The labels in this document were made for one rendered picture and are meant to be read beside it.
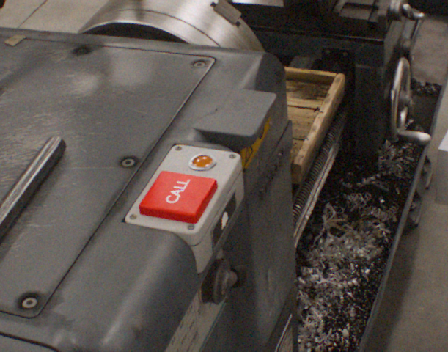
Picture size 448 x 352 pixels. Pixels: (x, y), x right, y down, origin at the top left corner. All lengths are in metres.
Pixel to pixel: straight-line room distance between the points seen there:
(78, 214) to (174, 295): 0.13
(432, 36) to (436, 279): 0.68
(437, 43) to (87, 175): 1.81
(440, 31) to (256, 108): 1.72
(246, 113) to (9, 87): 0.30
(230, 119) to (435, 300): 1.65
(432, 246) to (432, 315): 0.29
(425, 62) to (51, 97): 1.60
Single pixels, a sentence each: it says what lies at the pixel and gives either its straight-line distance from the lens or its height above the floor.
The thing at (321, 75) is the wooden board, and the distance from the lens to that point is 1.81.
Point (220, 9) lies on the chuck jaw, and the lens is 1.39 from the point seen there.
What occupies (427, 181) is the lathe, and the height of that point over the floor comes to 0.02.
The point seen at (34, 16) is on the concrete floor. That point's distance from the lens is 4.29.
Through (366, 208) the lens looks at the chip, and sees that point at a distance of 2.06.
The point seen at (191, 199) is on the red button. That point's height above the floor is 1.27.
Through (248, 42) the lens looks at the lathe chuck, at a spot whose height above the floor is 1.17.
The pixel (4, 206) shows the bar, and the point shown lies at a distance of 0.94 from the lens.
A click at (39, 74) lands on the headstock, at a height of 1.26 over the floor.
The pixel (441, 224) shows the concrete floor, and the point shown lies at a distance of 2.88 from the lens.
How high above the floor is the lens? 1.83
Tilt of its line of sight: 36 degrees down
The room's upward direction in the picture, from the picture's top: 5 degrees counter-clockwise
